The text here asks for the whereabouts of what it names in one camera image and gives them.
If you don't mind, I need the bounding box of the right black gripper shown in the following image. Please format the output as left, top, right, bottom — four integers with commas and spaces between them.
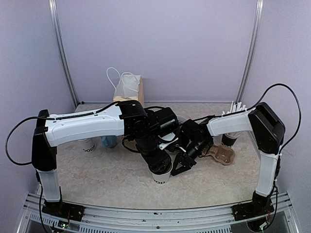
171, 138, 211, 176

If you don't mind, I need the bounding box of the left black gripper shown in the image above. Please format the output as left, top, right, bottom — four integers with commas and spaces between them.
134, 132, 172, 173

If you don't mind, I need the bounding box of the cardboard cup carrier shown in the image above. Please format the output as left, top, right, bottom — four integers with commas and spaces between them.
204, 145, 235, 166

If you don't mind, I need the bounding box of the brown paper bag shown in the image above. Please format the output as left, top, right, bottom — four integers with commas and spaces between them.
106, 67, 145, 107

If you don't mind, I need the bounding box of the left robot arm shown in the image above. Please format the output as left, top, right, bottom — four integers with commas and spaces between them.
32, 100, 179, 216

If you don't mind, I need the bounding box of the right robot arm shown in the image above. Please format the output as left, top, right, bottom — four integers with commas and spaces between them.
171, 102, 285, 216

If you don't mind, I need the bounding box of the blue ceramic mug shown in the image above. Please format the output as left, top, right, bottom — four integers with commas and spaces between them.
101, 135, 117, 149

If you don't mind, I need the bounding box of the black cup of straws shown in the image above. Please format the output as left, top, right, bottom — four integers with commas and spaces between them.
221, 100, 250, 148

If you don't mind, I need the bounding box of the white paper cup stack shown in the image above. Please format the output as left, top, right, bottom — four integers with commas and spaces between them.
78, 138, 96, 153

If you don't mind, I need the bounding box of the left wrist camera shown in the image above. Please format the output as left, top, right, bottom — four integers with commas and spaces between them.
158, 133, 178, 150

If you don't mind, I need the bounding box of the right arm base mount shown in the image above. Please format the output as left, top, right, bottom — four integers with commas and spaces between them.
231, 190, 274, 221

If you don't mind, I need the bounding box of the right aluminium frame post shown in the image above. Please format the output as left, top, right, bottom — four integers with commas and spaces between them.
236, 0, 264, 102

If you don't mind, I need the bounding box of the aluminium frame post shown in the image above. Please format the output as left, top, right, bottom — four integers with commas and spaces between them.
49, 0, 79, 107
236, 0, 264, 102

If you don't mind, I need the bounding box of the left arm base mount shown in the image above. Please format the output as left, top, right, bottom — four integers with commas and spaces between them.
42, 198, 85, 222

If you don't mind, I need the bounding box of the left aluminium frame post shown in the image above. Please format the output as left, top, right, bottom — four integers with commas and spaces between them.
49, 0, 79, 107

